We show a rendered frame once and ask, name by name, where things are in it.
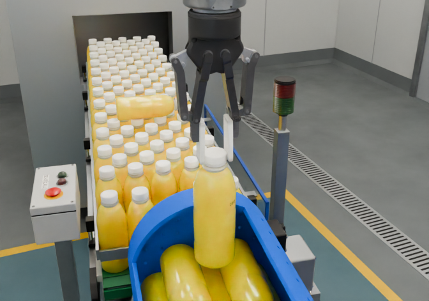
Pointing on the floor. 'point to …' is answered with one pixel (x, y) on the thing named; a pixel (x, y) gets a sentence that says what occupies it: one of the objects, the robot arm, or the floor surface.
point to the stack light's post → (279, 174)
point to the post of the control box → (67, 270)
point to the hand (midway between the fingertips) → (214, 140)
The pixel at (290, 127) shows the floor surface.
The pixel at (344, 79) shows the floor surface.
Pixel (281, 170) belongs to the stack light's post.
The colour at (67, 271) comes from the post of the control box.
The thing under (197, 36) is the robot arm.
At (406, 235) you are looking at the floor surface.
